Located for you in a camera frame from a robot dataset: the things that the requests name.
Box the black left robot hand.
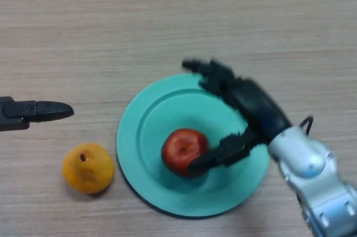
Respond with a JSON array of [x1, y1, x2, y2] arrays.
[[0, 96, 75, 132]]

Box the green round plate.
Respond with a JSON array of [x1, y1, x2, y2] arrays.
[[116, 74, 272, 217]]

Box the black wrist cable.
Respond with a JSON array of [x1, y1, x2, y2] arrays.
[[300, 116, 313, 137]]

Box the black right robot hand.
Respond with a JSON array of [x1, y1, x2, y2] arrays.
[[181, 59, 293, 176]]

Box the red apple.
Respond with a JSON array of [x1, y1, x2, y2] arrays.
[[161, 128, 210, 178]]

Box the yellow pear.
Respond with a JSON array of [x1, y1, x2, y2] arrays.
[[62, 142, 115, 195]]

